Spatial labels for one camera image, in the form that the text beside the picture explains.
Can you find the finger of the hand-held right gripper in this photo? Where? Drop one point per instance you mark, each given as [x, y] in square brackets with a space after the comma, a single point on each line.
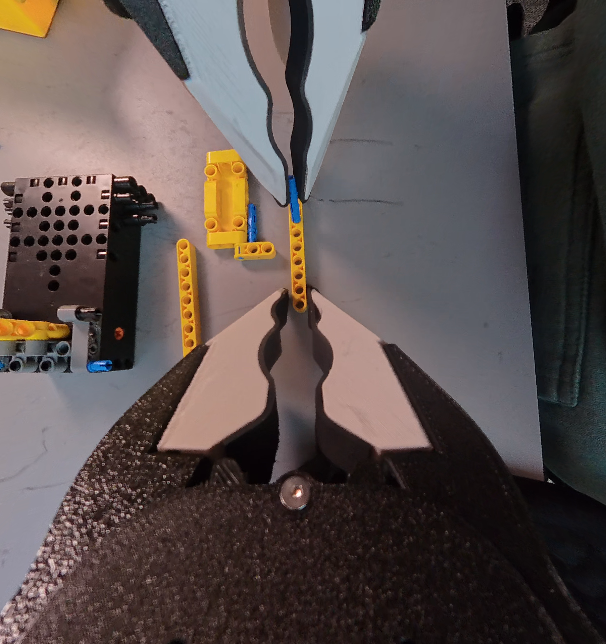
[333, 65]
[222, 65]

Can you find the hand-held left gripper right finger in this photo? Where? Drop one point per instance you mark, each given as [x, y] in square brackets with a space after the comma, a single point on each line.
[373, 397]

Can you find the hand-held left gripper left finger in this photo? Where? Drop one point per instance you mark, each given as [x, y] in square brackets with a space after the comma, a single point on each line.
[222, 397]

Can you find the yellow long lego beam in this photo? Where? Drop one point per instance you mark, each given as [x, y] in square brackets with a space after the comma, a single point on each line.
[291, 261]
[179, 302]

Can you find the yellow lego panel brick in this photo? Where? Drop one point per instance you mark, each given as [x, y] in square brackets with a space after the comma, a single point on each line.
[225, 201]

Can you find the blue lego pin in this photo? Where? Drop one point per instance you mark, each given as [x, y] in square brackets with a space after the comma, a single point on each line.
[295, 201]
[252, 221]

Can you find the yellow short lego beam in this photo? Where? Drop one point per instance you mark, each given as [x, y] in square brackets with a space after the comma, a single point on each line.
[255, 256]

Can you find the black lego base assembly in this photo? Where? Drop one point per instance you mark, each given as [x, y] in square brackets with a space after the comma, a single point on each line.
[117, 281]

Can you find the person's dark trousers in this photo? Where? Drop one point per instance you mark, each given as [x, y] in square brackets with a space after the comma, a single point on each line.
[585, 553]

